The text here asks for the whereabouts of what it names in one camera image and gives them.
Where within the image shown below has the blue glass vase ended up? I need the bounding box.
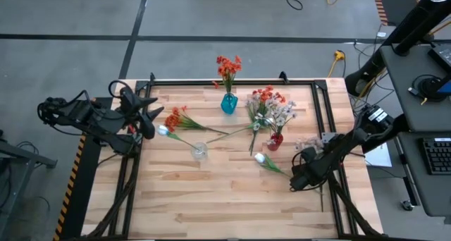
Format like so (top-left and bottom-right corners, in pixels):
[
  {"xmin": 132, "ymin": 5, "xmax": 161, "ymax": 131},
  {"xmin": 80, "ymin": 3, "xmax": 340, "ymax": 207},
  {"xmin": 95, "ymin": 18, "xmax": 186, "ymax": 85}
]
[{"xmin": 220, "ymin": 92, "xmax": 240, "ymax": 116}]

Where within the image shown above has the white paper sheet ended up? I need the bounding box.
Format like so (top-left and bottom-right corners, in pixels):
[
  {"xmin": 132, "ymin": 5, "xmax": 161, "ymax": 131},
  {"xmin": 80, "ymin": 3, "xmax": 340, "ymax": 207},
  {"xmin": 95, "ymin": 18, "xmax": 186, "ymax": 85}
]
[{"xmin": 362, "ymin": 142, "xmax": 393, "ymax": 168}]

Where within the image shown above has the red ribbed glass vase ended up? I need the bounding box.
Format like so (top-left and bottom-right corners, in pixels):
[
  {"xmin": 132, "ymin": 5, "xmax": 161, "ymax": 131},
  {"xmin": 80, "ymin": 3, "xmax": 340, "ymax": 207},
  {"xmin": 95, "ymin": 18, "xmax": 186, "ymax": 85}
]
[{"xmin": 266, "ymin": 132, "xmax": 285, "ymax": 152}]

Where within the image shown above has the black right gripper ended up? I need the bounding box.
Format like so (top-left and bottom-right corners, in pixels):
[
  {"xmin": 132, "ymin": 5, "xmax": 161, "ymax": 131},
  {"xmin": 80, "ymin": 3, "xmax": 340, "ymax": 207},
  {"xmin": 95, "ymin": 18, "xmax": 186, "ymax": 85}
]
[{"xmin": 289, "ymin": 146, "xmax": 332, "ymax": 193}]

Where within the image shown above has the orange artificial flower bunch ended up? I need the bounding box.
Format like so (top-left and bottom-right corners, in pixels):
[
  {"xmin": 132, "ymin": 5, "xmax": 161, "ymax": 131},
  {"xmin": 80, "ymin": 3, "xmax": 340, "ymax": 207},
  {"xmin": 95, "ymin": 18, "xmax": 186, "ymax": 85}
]
[
  {"xmin": 163, "ymin": 105, "xmax": 229, "ymax": 135},
  {"xmin": 211, "ymin": 54, "xmax": 244, "ymax": 98},
  {"xmin": 246, "ymin": 84, "xmax": 287, "ymax": 156}
]

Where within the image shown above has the black tower fan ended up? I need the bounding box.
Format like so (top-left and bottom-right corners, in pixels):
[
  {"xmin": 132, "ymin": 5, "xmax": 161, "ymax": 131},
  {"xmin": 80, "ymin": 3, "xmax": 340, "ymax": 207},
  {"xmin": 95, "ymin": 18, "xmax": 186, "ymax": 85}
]
[{"xmin": 344, "ymin": 0, "xmax": 451, "ymax": 97}]

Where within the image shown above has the hazard-striped dark floor mat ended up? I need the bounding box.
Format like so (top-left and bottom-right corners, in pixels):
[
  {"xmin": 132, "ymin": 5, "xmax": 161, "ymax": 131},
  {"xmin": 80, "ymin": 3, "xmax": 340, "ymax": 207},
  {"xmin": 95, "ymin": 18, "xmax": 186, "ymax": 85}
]
[{"xmin": 370, "ymin": 0, "xmax": 422, "ymax": 27}]

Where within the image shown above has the grey side desk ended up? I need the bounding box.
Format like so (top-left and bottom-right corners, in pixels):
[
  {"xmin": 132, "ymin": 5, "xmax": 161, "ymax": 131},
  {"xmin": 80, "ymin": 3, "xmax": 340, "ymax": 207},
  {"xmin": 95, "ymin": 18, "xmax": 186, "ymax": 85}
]
[{"xmin": 379, "ymin": 42, "xmax": 451, "ymax": 225}]

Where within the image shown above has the blue lit screen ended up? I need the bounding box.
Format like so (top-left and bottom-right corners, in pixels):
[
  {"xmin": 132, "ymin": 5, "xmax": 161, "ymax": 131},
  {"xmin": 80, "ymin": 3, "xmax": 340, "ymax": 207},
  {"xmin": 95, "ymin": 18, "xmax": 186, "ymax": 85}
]
[{"xmin": 435, "ymin": 75, "xmax": 451, "ymax": 94}]

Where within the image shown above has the black keyboard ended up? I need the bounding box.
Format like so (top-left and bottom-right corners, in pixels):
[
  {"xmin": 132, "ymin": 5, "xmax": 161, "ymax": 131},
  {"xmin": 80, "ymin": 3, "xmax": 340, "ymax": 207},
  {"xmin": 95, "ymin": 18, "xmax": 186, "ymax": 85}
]
[{"xmin": 418, "ymin": 137, "xmax": 451, "ymax": 176}]

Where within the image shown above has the black panel with hazard stripes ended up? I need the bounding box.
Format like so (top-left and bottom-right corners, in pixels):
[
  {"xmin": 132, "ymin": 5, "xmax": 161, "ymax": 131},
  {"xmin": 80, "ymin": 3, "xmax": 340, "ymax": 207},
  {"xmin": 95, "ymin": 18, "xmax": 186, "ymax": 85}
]
[{"xmin": 51, "ymin": 97, "xmax": 114, "ymax": 241}]

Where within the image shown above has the grey metal workbench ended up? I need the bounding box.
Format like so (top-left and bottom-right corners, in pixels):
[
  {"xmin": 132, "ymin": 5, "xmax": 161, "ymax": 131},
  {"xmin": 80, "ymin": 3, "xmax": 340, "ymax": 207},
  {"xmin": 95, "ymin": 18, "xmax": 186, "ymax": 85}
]
[{"xmin": 0, "ymin": 128, "xmax": 59, "ymax": 241}]

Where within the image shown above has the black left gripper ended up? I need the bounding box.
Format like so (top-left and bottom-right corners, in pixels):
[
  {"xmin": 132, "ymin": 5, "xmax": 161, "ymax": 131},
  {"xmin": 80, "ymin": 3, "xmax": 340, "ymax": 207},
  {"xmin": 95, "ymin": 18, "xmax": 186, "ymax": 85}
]
[{"xmin": 119, "ymin": 86, "xmax": 166, "ymax": 140}]

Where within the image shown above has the black flat desk device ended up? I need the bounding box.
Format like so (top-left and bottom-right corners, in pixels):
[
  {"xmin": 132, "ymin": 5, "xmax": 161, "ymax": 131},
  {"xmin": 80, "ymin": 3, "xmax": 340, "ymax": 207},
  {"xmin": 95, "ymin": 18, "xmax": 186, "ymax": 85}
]
[{"xmin": 427, "ymin": 42, "xmax": 451, "ymax": 71}]

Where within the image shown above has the clear glass vase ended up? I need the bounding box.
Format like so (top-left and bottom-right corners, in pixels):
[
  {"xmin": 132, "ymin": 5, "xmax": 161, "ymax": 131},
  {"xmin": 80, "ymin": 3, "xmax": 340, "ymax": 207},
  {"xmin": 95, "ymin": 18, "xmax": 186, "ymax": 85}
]
[{"xmin": 190, "ymin": 141, "xmax": 209, "ymax": 162}]

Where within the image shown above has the black round desk device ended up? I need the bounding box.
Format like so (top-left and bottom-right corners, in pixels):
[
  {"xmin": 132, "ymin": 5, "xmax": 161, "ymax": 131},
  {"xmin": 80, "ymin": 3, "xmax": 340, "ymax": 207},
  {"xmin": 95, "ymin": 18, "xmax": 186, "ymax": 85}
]
[{"xmin": 410, "ymin": 74, "xmax": 448, "ymax": 103}]

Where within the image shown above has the yellow plug with cable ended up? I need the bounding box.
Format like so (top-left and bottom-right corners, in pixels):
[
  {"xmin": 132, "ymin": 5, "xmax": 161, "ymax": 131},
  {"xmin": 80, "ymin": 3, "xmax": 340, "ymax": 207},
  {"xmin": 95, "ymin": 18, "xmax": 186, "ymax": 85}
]
[{"xmin": 326, "ymin": 49, "xmax": 347, "ymax": 78}]

